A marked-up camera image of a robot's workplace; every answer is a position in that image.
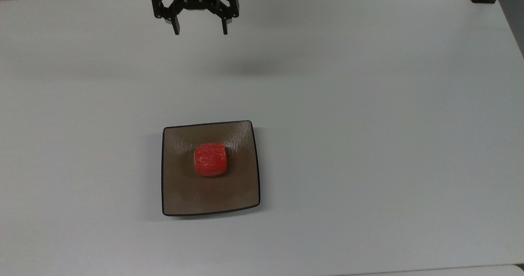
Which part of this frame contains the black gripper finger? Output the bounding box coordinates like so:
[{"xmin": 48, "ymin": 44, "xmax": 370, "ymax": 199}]
[
  {"xmin": 212, "ymin": 0, "xmax": 240, "ymax": 36},
  {"xmin": 150, "ymin": 0, "xmax": 183, "ymax": 36}
]

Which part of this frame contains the red apple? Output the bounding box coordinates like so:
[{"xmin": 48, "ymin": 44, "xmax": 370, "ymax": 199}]
[{"xmin": 193, "ymin": 143, "xmax": 228, "ymax": 177}]

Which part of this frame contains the square brown ceramic plate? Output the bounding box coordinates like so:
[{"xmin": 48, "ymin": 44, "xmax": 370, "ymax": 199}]
[{"xmin": 161, "ymin": 120, "xmax": 261, "ymax": 217}]

